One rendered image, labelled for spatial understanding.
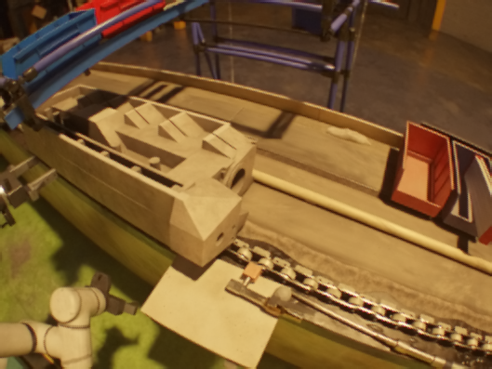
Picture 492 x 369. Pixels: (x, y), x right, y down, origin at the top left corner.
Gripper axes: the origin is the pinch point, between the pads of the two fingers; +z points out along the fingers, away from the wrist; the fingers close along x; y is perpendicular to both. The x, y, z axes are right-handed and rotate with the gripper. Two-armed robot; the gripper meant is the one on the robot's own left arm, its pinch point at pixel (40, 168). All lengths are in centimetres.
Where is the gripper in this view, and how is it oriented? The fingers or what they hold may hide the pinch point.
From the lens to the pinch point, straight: 86.1
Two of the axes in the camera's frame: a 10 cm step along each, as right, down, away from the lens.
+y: 0.7, -7.8, -6.2
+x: -8.7, -3.5, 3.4
